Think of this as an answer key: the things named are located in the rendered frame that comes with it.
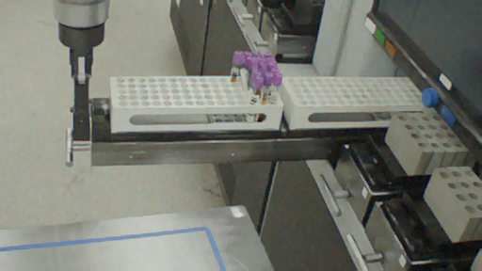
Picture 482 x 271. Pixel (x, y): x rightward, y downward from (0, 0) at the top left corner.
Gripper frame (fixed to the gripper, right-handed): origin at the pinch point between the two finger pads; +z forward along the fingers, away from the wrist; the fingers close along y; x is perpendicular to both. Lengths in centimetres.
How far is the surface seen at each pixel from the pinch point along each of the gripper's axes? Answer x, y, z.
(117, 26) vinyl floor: -20, 199, 80
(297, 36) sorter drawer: -50, 34, 0
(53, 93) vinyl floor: 11, 135, 80
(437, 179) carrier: -54, -26, -7
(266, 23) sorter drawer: -46, 43, 1
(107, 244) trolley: -3.0, -31.1, -2.0
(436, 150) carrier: -56, -20, -8
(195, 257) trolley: -14.5, -34.1, -1.9
